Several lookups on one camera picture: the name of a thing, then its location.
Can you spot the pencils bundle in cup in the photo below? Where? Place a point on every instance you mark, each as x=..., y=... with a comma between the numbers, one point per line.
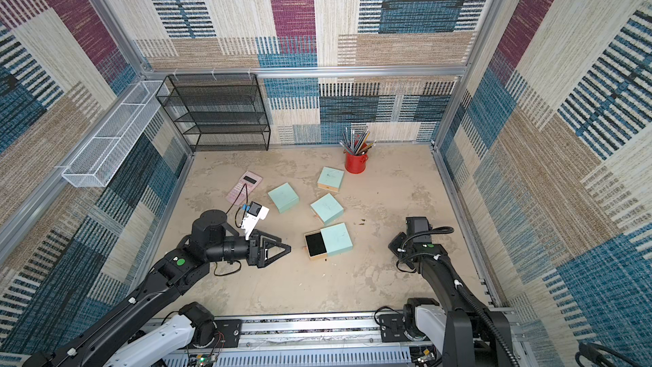
x=356, y=141

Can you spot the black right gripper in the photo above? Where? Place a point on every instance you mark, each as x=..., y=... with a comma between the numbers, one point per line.
x=401, y=244

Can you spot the middle mint jewelry box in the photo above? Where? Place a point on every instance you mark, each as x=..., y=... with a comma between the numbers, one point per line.
x=327, y=209

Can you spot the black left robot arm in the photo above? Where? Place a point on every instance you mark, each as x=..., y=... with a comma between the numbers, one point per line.
x=212, y=240

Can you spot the pink calculator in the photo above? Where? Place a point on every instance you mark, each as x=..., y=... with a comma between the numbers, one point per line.
x=246, y=184

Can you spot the left mint jewelry box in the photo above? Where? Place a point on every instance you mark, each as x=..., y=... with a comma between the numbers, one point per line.
x=284, y=197

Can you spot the white mesh wall basket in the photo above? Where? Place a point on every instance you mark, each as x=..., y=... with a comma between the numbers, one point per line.
x=98, y=161

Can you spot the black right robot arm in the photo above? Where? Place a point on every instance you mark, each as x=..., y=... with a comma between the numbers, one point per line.
x=462, y=329

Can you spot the mint drawer jewelry box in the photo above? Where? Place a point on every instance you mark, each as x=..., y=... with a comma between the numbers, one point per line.
x=329, y=241

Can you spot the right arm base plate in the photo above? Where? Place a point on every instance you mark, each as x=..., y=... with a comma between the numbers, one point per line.
x=425, y=326

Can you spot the back mint jewelry box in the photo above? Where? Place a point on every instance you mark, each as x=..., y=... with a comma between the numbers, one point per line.
x=331, y=179

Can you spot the red pencil cup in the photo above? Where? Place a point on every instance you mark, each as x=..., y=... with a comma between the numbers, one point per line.
x=355, y=164

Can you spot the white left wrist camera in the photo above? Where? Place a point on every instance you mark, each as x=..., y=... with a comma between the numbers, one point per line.
x=253, y=213

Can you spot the black wire shelf rack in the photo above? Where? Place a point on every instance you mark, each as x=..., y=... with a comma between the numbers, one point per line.
x=217, y=112

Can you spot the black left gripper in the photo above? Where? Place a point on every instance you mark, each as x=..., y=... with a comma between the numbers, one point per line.
x=255, y=245

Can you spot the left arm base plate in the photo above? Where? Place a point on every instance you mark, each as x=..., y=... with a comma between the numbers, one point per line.
x=226, y=333

